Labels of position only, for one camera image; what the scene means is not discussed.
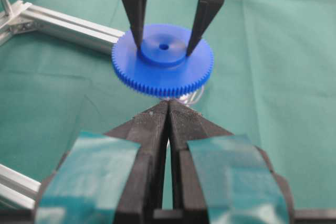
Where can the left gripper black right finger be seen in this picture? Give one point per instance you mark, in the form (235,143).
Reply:
(221,177)

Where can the blue plastic gear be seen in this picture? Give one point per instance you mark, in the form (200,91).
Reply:
(161,67)

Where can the green table cloth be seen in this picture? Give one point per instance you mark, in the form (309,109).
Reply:
(273,79)

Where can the aluminium extrusion frame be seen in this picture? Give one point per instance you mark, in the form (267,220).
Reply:
(18,190)

